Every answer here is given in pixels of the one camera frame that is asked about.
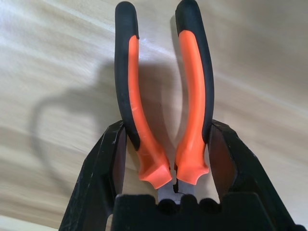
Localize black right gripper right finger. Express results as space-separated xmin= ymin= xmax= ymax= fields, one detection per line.
xmin=206 ymin=119 xmax=308 ymax=231

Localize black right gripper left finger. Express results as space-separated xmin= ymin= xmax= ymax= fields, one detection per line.
xmin=57 ymin=120 xmax=128 ymax=231

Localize orange black handled pliers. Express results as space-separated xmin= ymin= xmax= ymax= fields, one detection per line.
xmin=115 ymin=0 xmax=215 ymax=205

